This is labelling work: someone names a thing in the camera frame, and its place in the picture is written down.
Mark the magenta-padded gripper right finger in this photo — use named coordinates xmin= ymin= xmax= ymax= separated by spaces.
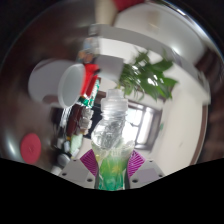
xmin=125 ymin=149 xmax=166 ymax=190

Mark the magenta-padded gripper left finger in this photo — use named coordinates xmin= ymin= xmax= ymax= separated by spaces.
xmin=59 ymin=148 xmax=100 ymax=190

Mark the clear green-label drink bottle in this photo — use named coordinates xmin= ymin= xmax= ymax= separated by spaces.
xmin=90 ymin=88 xmax=136 ymax=192

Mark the grey ball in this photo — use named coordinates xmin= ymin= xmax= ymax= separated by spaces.
xmin=57 ymin=152 xmax=72 ymax=168
xmin=49 ymin=164 xmax=64 ymax=176

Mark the pale green booklet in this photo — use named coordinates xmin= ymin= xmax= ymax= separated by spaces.
xmin=69 ymin=132 xmax=83 ymax=155

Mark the flat round red coaster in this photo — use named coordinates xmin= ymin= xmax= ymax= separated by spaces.
xmin=19 ymin=132 xmax=43 ymax=165

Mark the black flat case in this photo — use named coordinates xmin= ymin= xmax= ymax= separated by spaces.
xmin=49 ymin=106 xmax=69 ymax=138

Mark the green white packet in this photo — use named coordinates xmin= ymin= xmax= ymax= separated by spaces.
xmin=81 ymin=79 xmax=102 ymax=108

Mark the white mug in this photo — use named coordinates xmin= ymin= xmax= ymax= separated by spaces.
xmin=27 ymin=58 xmax=86 ymax=109

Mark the red plastic basket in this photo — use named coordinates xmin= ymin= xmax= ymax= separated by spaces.
xmin=79 ymin=63 xmax=101 ymax=98

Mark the small potted green plant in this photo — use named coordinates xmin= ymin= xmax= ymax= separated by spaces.
xmin=96 ymin=49 xmax=179 ymax=103

